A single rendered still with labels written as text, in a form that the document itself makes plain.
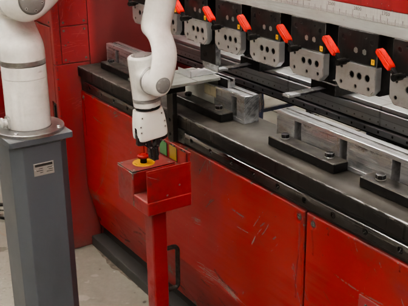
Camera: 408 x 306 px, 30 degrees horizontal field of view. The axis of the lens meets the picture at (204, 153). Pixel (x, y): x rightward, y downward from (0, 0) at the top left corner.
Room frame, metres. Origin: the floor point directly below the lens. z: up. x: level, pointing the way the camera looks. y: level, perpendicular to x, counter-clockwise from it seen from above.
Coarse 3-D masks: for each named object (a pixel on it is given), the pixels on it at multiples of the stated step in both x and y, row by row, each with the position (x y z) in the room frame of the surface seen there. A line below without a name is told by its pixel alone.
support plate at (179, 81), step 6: (174, 78) 2.53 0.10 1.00; (180, 78) 2.53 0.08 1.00; (186, 78) 2.53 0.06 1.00; (192, 78) 2.53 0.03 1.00; (198, 78) 2.53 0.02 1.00; (204, 78) 2.53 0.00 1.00; (210, 78) 2.52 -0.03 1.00; (216, 78) 2.53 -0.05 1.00; (174, 84) 2.45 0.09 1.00; (180, 84) 2.46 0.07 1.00; (186, 84) 2.47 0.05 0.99; (192, 84) 2.48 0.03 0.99
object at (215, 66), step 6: (204, 48) 2.64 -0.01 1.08; (210, 48) 2.61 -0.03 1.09; (216, 48) 2.58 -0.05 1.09; (204, 54) 2.64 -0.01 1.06; (210, 54) 2.61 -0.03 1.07; (216, 54) 2.58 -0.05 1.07; (204, 60) 2.64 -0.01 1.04; (210, 60) 2.61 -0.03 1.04; (216, 60) 2.58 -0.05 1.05; (210, 66) 2.62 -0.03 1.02; (216, 66) 2.59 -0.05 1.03
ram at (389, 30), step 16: (240, 0) 2.40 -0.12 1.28; (256, 0) 2.33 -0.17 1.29; (336, 0) 2.02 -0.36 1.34; (352, 0) 1.97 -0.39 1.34; (368, 0) 1.92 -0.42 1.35; (384, 0) 1.87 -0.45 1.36; (400, 0) 1.83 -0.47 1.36; (304, 16) 2.13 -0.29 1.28; (320, 16) 2.07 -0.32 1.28; (336, 16) 2.02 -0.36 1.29; (384, 32) 1.87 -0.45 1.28; (400, 32) 1.82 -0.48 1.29
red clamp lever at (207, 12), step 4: (204, 8) 2.50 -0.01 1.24; (208, 8) 2.51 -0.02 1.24; (204, 12) 2.50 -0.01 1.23; (208, 12) 2.49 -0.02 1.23; (208, 16) 2.48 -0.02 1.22; (212, 16) 2.48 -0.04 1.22; (208, 20) 2.48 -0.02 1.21; (212, 20) 2.48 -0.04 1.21; (212, 24) 2.47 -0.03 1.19; (216, 24) 2.46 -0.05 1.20; (212, 28) 2.45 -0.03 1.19; (216, 28) 2.45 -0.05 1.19; (220, 28) 2.46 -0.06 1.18
